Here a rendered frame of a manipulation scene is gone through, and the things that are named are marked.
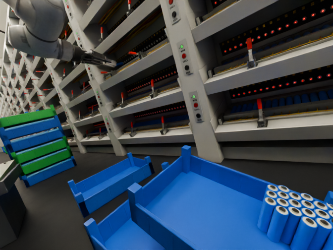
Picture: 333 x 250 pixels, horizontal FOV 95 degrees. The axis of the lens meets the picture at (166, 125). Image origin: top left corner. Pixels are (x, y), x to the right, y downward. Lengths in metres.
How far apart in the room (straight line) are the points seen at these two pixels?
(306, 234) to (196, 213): 0.17
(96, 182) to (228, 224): 0.62
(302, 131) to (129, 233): 0.54
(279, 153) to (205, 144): 0.24
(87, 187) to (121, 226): 0.36
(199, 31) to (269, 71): 0.26
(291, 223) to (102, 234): 0.39
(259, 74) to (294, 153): 0.27
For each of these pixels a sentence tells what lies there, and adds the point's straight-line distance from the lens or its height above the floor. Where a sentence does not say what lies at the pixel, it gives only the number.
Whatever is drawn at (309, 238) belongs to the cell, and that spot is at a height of 0.05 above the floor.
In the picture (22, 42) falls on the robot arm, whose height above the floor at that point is 0.65.
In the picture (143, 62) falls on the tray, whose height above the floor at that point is 0.49.
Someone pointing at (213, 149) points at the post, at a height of 0.06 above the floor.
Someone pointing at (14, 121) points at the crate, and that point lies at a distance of 1.34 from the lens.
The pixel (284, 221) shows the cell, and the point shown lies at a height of 0.07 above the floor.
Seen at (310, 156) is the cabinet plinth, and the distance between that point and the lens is 0.64.
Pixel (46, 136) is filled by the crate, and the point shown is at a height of 0.28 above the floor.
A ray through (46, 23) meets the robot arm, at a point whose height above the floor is 0.66.
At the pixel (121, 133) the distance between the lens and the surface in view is 1.12.
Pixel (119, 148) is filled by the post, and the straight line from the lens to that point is 1.13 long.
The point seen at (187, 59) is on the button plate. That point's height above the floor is 0.42.
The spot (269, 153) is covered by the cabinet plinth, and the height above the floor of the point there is 0.03.
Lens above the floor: 0.30
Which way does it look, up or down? 9 degrees down
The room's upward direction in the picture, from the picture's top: 16 degrees counter-clockwise
